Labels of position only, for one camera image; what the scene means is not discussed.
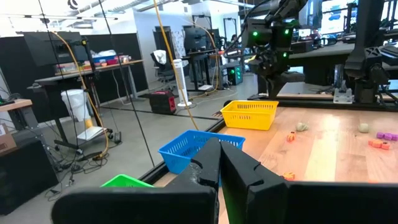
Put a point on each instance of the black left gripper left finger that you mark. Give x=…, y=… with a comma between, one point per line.
x=140, y=205

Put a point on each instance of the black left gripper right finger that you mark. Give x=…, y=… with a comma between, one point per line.
x=311, y=205

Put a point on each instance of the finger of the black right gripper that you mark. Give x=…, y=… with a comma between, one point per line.
x=270, y=87
x=280, y=87

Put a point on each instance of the orange plastic Halloween toy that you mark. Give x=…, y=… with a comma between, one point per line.
x=288, y=176
x=378, y=143
x=291, y=136

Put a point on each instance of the yellow plastic basket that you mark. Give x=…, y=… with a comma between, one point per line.
x=248, y=119

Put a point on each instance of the grey plastic skull toy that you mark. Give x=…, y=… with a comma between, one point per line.
x=301, y=126
x=363, y=127

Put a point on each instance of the purple plastic Halloween toy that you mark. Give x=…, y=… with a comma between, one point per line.
x=387, y=136

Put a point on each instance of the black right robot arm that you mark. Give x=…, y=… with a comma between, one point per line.
x=368, y=25

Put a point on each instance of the green plastic basket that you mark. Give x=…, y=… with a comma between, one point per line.
x=124, y=182

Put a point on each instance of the black computer green lights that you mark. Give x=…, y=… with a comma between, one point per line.
x=234, y=74

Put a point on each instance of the blue plastic basket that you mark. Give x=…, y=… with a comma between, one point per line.
x=174, y=155

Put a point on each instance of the black power adapter brick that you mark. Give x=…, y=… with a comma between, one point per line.
x=117, y=137

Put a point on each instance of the black office desk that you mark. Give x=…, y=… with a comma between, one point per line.
x=199, y=59

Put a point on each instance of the white flat panel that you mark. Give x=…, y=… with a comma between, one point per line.
x=91, y=133

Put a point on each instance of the black office chair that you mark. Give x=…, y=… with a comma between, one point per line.
x=163, y=74

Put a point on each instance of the white cloth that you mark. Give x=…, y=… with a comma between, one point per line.
x=160, y=56

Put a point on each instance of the black computer tower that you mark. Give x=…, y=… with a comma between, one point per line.
x=26, y=177

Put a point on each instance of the white lined trash bin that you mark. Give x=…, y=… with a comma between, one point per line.
x=74, y=104

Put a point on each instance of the wooden top standing desk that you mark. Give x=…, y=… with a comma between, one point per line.
x=62, y=80

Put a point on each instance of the blue storage bin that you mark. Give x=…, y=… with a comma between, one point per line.
x=104, y=58

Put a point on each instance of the wooden workbench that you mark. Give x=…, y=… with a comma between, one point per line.
x=14, y=104

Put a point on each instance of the black desk monitor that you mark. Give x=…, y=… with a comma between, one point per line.
x=46, y=48

